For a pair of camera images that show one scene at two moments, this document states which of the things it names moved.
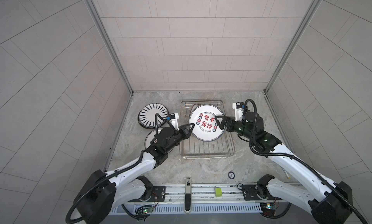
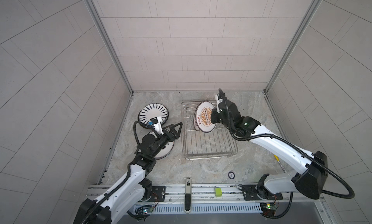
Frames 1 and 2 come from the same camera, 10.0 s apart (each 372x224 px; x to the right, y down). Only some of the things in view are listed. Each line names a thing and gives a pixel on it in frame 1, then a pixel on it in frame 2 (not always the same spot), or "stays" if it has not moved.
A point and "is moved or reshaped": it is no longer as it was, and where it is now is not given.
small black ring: [231, 175] stays
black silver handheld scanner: [188, 202] stays
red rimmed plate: [206, 128] is moved or reshaped
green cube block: [218, 192] stays
